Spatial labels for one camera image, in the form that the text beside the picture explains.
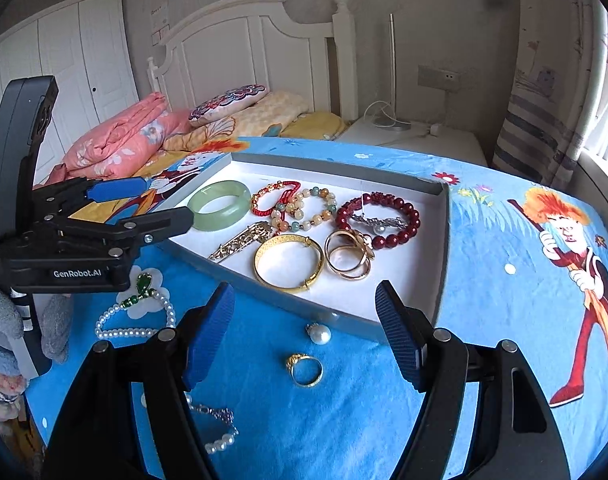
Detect paper sheet on wall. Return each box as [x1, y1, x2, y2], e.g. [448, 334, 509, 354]
[149, 0, 173, 49]

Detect white nightstand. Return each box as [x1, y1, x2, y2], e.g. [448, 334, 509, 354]
[336, 119, 488, 166]

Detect silver pearl brooch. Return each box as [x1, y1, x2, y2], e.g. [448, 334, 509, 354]
[349, 214, 405, 235]

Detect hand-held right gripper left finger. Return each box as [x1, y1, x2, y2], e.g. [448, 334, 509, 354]
[41, 281, 236, 480]

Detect white pearl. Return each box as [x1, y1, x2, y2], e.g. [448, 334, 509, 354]
[305, 322, 332, 346]

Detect printed striped curtain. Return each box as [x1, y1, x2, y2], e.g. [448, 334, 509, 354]
[491, 0, 608, 192]

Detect blue cartoon printed blanket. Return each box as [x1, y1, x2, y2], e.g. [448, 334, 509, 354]
[24, 135, 608, 480]

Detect red cord bracelet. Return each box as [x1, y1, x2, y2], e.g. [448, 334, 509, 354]
[250, 180, 303, 221]

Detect pearl necklace with green pendant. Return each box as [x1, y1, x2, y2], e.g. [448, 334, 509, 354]
[95, 270, 178, 341]

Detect pink floral quilt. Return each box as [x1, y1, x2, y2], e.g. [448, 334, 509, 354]
[46, 92, 195, 184]

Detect white wooden headboard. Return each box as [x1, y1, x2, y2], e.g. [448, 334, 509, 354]
[146, 0, 358, 121]

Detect grey wall socket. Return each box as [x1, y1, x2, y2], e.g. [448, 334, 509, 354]
[417, 64, 460, 92]

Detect pearl and silver chain bracelet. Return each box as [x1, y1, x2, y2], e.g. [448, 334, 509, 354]
[184, 392, 240, 455]

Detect multicolour stone bead bracelet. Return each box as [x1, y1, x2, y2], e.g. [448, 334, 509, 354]
[271, 186, 338, 234]

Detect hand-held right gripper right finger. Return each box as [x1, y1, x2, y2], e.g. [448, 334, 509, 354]
[375, 280, 572, 480]

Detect white slim lamp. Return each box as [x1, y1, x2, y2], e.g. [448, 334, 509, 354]
[379, 12, 413, 131]

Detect person's left hand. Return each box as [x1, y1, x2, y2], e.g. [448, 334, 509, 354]
[0, 287, 73, 383]

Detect thin gold rings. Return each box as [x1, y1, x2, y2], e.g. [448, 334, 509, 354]
[324, 227, 375, 281]

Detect dark red bead bracelet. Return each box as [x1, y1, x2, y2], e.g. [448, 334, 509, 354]
[335, 192, 421, 247]

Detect gold bangle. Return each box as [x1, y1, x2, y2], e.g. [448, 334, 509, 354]
[254, 235, 325, 294]

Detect embroidered floral pillow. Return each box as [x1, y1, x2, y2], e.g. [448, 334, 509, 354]
[188, 84, 271, 129]

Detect pale yellow pillow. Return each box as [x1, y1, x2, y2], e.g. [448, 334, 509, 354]
[231, 91, 310, 139]

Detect gold filigree hairpin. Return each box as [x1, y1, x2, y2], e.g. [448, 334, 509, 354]
[208, 220, 275, 264]

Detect gold finger ring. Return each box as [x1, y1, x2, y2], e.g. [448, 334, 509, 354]
[285, 353, 324, 388]

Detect green jade bangle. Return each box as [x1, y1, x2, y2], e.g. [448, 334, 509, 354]
[186, 180, 253, 231]

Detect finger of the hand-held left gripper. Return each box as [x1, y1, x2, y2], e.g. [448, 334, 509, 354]
[59, 205, 195, 257]
[31, 175, 151, 222]

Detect grey cardboard box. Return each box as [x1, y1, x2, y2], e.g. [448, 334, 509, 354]
[166, 152, 452, 343]

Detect white cable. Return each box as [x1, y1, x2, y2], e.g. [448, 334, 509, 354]
[361, 100, 435, 134]

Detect white wardrobe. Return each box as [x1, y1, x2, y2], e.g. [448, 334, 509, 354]
[0, 0, 140, 196]

